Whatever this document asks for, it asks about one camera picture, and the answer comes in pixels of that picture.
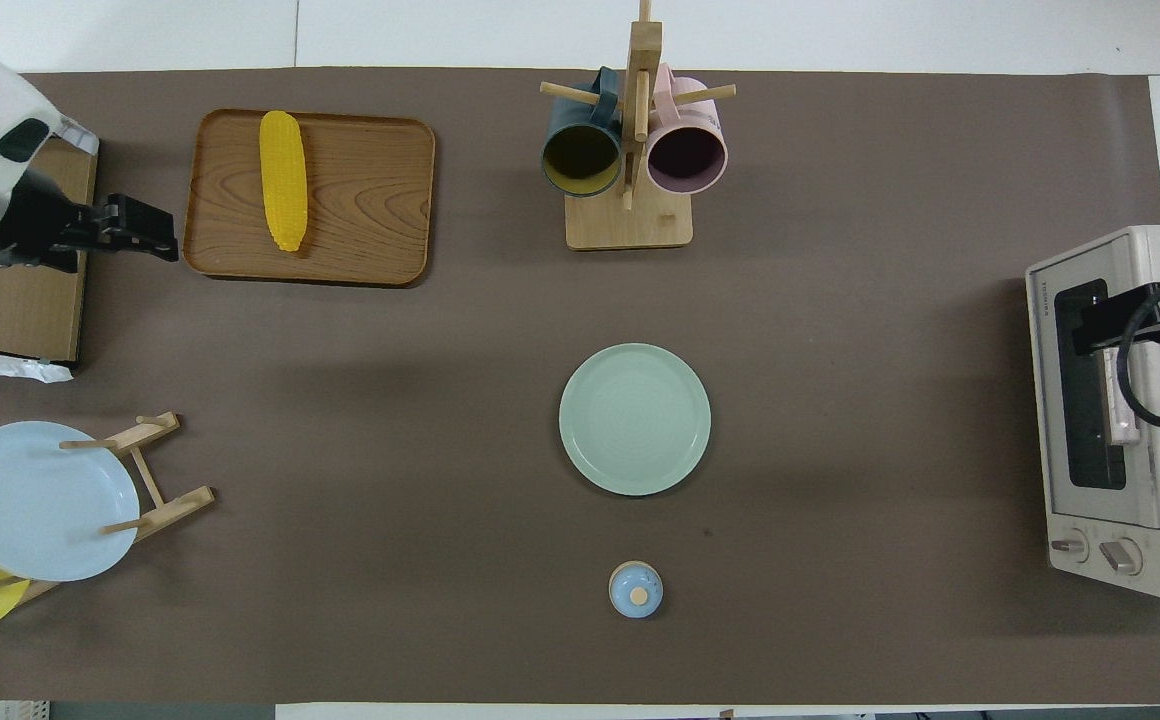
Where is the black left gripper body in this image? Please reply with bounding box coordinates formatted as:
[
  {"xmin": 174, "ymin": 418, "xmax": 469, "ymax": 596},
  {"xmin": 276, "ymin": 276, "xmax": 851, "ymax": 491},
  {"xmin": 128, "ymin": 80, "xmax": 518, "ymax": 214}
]
[{"xmin": 52, "ymin": 194, "xmax": 149, "ymax": 257}]

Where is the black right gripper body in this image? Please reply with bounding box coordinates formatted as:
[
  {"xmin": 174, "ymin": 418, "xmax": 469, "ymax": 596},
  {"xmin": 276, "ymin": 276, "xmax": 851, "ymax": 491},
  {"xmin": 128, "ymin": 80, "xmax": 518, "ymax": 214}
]
[{"xmin": 1072, "ymin": 282, "xmax": 1160, "ymax": 356}]

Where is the yellow corn cob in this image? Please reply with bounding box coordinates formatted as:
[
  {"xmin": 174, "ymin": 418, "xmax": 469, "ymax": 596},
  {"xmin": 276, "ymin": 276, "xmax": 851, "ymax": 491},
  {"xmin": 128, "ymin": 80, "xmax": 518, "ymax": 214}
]
[{"xmin": 259, "ymin": 110, "xmax": 309, "ymax": 253}]

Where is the toaster oven glass door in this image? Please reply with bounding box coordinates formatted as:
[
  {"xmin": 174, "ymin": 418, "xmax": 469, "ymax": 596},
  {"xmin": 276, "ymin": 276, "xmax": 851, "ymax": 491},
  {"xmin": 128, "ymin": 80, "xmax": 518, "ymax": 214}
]
[{"xmin": 1028, "ymin": 232, "xmax": 1160, "ymax": 529}]

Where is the pale green plate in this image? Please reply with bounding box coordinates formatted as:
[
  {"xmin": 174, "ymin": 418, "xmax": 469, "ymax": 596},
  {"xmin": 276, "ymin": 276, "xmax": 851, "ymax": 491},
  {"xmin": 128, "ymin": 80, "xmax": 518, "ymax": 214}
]
[{"xmin": 558, "ymin": 343, "xmax": 712, "ymax": 497}]

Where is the brown wooden tray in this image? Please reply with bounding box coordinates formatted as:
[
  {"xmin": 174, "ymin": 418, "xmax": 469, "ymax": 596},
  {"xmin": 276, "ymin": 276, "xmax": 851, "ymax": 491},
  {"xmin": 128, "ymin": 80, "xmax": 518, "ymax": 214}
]
[{"xmin": 183, "ymin": 108, "xmax": 437, "ymax": 288}]

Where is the wooden plate rack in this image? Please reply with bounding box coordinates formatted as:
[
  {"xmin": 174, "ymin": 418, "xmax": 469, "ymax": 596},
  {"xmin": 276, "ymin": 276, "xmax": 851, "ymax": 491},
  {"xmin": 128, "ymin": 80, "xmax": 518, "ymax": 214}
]
[{"xmin": 0, "ymin": 411, "xmax": 216, "ymax": 606}]

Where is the light blue plate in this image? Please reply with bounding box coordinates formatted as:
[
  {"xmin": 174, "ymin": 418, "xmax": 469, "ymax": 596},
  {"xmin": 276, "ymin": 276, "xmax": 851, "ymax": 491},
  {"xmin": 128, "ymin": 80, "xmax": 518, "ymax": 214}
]
[{"xmin": 0, "ymin": 420, "xmax": 141, "ymax": 583}]

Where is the brown table mat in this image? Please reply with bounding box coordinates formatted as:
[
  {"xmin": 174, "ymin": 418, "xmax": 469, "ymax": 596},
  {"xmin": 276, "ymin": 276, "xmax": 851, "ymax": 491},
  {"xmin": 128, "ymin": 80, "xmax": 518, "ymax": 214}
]
[{"xmin": 0, "ymin": 68, "xmax": 1160, "ymax": 705}]

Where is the dark teal mug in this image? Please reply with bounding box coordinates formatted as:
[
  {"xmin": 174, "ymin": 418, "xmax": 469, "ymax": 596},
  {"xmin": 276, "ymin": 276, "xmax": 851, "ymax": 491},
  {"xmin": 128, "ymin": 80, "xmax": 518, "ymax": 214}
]
[{"xmin": 541, "ymin": 68, "xmax": 625, "ymax": 198}]

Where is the wooden mug tree stand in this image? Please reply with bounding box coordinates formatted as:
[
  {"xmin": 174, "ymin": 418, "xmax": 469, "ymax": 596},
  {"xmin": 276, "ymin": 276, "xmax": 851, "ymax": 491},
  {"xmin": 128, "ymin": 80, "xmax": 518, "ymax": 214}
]
[{"xmin": 540, "ymin": 0, "xmax": 738, "ymax": 251}]

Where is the pink mug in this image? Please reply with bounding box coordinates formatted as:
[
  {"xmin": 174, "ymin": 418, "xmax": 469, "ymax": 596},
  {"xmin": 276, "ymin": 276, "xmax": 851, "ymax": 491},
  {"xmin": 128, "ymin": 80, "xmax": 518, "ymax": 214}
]
[{"xmin": 646, "ymin": 65, "xmax": 730, "ymax": 196}]

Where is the small blue call bell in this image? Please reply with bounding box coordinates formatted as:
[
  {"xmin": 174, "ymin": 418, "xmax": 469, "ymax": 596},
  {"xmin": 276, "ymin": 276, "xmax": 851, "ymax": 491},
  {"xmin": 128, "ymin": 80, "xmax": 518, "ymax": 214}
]
[{"xmin": 608, "ymin": 561, "xmax": 664, "ymax": 619}]

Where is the wire basket wooden shelf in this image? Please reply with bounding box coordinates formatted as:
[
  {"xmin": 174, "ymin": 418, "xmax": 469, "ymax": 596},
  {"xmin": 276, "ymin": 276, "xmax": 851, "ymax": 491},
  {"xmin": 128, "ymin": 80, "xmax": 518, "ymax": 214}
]
[{"xmin": 0, "ymin": 135, "xmax": 99, "ymax": 363}]

